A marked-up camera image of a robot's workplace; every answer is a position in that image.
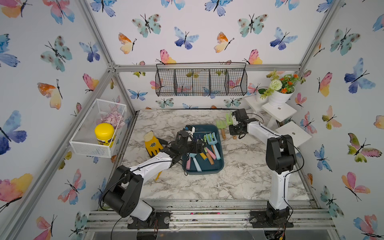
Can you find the green rake wooden handle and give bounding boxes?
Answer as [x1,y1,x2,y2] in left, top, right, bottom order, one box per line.
[216,120,227,140]
[199,135,216,166]

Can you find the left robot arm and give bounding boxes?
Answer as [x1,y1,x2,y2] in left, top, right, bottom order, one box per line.
[100,136,206,229]

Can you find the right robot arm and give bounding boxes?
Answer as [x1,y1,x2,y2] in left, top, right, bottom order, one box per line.
[229,109,297,228]

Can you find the dark teal storage box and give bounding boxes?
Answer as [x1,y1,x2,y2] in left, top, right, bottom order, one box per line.
[181,125,225,175]

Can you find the yellow black garden glove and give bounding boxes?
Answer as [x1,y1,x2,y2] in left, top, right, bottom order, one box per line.
[144,131,169,158]

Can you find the white stepped wooden shelf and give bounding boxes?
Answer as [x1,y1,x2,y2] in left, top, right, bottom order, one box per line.
[242,96,312,148]

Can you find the small white pot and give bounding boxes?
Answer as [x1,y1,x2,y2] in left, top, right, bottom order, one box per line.
[257,88,268,104]

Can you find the white flower pot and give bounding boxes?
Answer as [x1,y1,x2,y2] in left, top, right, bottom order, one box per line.
[268,90,294,108]

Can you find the artificial flowers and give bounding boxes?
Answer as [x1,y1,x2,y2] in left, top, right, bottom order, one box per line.
[263,71,301,98]

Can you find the pink items bag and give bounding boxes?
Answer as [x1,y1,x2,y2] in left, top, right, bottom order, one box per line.
[101,111,125,129]

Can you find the yellow lidded jar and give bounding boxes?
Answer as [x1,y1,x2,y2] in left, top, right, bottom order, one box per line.
[95,123,115,148]

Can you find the blue rake white handle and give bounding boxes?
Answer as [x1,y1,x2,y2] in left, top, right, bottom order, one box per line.
[190,153,202,172]

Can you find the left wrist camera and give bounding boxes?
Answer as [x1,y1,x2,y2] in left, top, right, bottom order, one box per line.
[175,126,195,144]

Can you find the purple rake pink handle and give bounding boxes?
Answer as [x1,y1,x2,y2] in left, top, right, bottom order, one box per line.
[186,157,191,171]

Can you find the blue tool yellow handle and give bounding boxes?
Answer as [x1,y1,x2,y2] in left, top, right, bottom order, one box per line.
[200,153,208,161]

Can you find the blue fork white handle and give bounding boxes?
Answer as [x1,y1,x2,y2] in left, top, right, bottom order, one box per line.
[207,133,221,160]

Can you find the purple fork pink handle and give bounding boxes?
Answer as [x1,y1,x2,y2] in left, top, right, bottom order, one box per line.
[205,147,217,160]

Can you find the black wire wall basket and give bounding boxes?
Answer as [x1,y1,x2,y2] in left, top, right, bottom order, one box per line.
[154,63,248,99]

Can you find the white wire wall basket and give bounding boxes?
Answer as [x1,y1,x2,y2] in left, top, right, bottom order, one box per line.
[70,99,127,158]

